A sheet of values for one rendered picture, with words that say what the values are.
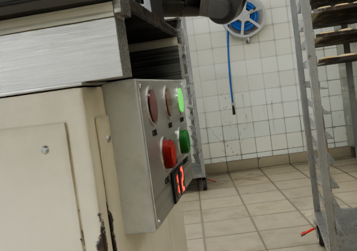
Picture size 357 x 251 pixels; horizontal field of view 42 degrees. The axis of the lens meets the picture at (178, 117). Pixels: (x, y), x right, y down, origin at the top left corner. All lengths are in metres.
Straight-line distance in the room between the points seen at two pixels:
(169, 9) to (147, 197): 0.49
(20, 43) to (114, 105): 0.09
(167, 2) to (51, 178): 0.51
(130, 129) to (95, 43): 0.08
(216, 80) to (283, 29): 0.80
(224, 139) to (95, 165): 4.11
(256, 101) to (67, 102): 4.14
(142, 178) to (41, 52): 0.14
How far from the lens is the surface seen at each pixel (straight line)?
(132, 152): 0.41
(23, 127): 0.39
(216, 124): 4.45
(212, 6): 0.84
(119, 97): 0.41
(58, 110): 0.38
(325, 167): 1.75
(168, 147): 0.46
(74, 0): 0.36
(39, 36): 0.40
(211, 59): 4.45
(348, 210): 2.41
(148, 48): 0.66
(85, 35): 0.38
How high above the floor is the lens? 0.82
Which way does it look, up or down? 3 degrees down
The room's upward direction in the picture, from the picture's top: 8 degrees counter-clockwise
